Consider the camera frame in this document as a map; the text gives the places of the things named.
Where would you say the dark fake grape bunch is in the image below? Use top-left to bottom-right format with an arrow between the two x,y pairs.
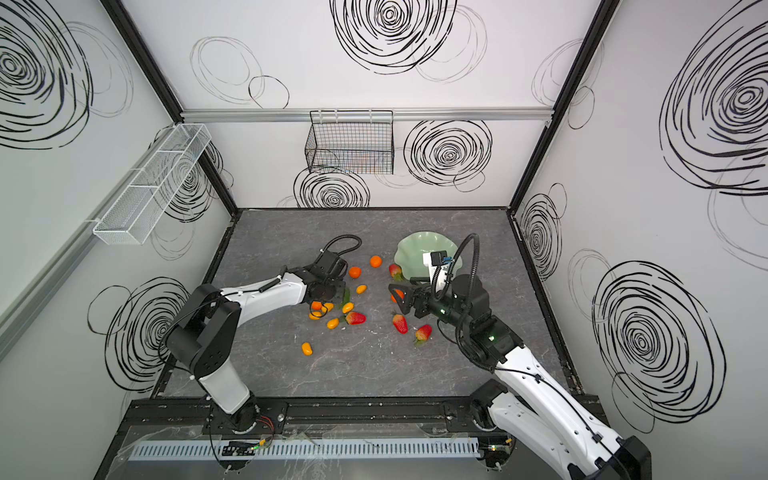
333,287 -> 351,309

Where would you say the fake strawberry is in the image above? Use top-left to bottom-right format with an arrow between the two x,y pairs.
414,324 -> 433,345
345,311 -> 367,325
388,264 -> 404,281
392,314 -> 409,335

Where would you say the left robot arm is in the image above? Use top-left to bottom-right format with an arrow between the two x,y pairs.
161,249 -> 348,418

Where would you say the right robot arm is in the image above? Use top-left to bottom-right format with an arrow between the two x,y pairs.
388,275 -> 652,479

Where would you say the fake strawberry beside bowl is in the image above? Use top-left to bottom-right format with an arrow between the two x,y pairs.
388,264 -> 404,281

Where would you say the light green wavy fruit bowl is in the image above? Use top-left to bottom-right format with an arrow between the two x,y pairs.
394,231 -> 458,280

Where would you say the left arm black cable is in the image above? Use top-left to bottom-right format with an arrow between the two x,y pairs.
320,233 -> 364,265

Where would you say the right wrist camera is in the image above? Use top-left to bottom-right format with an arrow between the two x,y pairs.
422,250 -> 453,290

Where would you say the black wire wall basket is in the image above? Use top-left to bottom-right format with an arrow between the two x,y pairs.
304,109 -> 395,175

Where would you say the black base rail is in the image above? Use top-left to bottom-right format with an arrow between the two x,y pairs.
119,395 -> 607,436

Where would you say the white slotted cable duct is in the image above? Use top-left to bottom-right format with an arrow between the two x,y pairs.
128,438 -> 481,461

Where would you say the white mesh wall shelf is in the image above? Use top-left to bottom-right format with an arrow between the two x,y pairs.
93,124 -> 211,246

